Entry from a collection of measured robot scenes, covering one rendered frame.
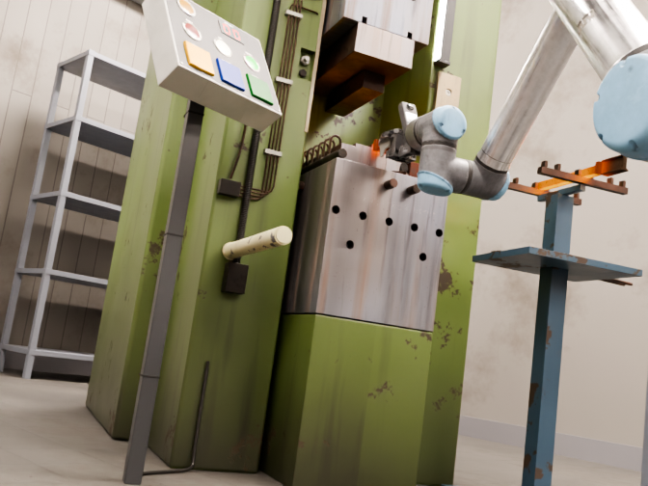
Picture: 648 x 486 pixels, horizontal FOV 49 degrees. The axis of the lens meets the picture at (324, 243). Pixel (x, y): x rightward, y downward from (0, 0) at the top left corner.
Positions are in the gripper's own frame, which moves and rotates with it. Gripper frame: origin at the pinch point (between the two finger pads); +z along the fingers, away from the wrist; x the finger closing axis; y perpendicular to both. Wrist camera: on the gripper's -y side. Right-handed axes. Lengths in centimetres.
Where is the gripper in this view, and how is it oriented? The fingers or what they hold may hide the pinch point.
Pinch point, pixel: (384, 144)
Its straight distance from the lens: 214.5
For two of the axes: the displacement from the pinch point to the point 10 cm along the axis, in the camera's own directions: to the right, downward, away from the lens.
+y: -1.4, 9.8, -1.5
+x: 9.1, 1.9, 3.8
